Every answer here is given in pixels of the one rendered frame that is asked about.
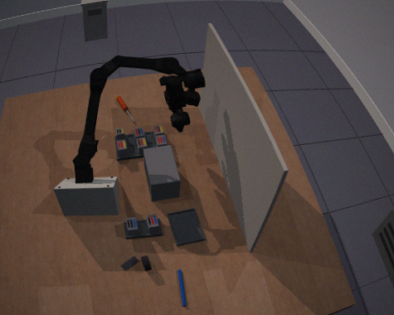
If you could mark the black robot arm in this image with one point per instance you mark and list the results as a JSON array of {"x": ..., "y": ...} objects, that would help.
[{"x": 98, "y": 77}]

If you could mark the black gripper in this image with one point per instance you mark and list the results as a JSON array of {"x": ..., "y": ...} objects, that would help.
[{"x": 178, "y": 119}]

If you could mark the blue rod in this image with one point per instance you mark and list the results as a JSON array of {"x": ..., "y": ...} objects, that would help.
[{"x": 184, "y": 302}]

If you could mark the red-handled screwdriver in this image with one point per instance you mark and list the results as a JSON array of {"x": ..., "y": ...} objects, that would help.
[{"x": 124, "y": 106}]

